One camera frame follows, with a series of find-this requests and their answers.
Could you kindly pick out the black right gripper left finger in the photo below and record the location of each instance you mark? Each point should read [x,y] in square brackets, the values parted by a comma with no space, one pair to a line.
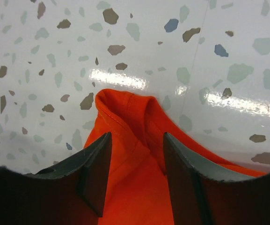
[71,192]

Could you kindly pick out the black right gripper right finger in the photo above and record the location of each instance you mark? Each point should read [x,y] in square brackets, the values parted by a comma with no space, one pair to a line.
[205,193]

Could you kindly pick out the orange t-shirt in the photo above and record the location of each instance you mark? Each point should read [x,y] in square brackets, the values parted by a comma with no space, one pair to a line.
[137,190]

